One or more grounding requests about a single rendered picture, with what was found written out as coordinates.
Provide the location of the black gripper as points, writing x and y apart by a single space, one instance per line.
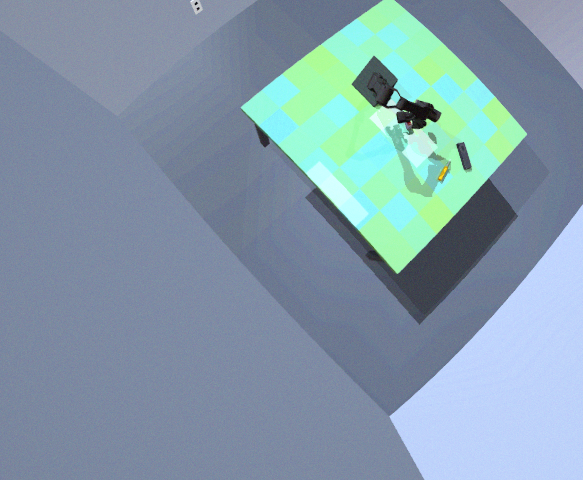
404 117

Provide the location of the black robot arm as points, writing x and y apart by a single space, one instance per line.
422 110

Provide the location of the black flat bar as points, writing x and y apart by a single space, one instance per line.
464 155

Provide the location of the yellow-handled screwdriver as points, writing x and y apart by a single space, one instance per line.
443 172

